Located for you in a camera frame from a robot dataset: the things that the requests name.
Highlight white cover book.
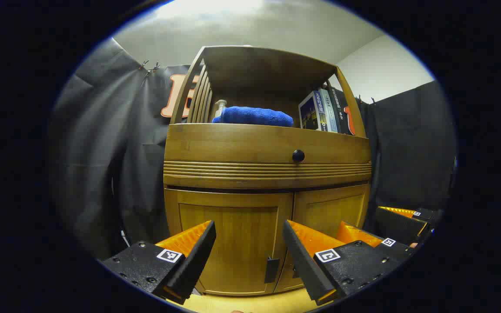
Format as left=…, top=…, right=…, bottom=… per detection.
left=298, top=91, right=323, bottom=131

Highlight wooden cabinet door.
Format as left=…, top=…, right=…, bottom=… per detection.
left=274, top=184, right=370, bottom=293
left=176, top=190, right=294, bottom=297

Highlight clear pump bottle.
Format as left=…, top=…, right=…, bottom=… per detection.
left=214, top=99, right=228, bottom=123

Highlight blue folded towel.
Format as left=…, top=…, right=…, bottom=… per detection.
left=212, top=106, right=294, bottom=128

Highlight wooden double-door shoe cabinet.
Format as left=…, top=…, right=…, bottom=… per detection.
left=163, top=45, right=373, bottom=297

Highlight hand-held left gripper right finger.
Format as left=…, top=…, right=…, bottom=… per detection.
left=282, top=220, right=402, bottom=306

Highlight black backdrop cloth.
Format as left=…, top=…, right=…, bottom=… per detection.
left=48, top=37, right=456, bottom=261

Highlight wooden drawer with black knob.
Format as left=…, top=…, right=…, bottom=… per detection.
left=164, top=123, right=372, bottom=165

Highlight dark spine book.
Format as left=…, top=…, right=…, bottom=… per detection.
left=329, top=87, right=350, bottom=134

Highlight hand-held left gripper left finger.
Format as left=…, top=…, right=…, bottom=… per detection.
left=102, top=220, right=217, bottom=305

